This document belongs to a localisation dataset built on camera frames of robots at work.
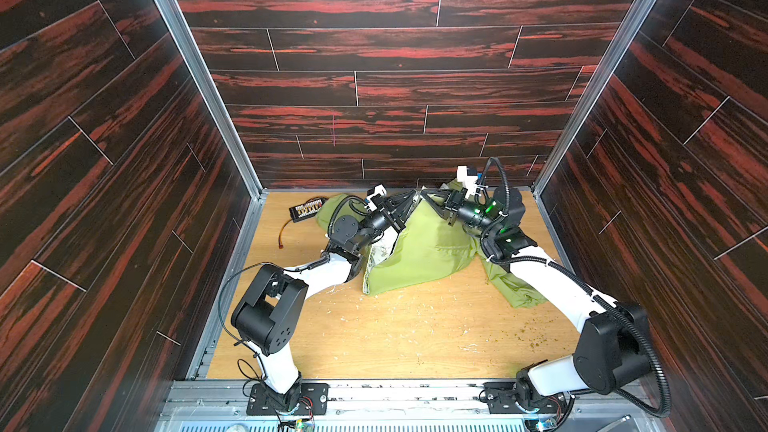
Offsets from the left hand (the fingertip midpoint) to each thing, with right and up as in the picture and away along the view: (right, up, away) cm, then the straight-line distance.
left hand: (415, 194), depth 69 cm
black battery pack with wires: (-38, -3, +43) cm, 57 cm away
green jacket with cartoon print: (+4, -15, +21) cm, 26 cm away
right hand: (+2, +1, +2) cm, 3 cm away
